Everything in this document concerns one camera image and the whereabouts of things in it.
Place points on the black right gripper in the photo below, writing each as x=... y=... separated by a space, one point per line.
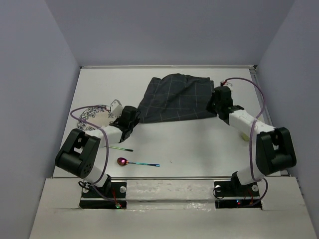
x=209 y=106

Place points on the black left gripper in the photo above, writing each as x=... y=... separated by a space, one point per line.
x=135 y=121

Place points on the dark grey checked cloth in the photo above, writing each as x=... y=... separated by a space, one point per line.
x=176 y=97

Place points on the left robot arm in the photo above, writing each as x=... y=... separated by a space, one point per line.
x=85 y=154

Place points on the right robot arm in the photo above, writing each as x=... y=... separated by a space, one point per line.
x=270 y=149

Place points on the blue floral white plate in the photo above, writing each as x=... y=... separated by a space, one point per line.
x=98 y=116

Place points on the iridescent fork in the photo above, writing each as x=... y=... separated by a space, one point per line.
x=122 y=149

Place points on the cream cup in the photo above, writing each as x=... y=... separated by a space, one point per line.
x=245 y=135

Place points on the iridescent spoon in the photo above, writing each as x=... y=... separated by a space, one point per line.
x=123 y=162

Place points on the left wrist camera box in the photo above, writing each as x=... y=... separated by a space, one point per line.
x=115 y=111

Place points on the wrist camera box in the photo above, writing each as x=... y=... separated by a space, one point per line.
x=226 y=84
x=115 y=111

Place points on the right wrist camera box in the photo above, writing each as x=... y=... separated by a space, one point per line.
x=226 y=84

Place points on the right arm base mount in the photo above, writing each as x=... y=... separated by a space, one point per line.
x=226 y=197

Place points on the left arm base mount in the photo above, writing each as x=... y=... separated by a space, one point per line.
x=101 y=198

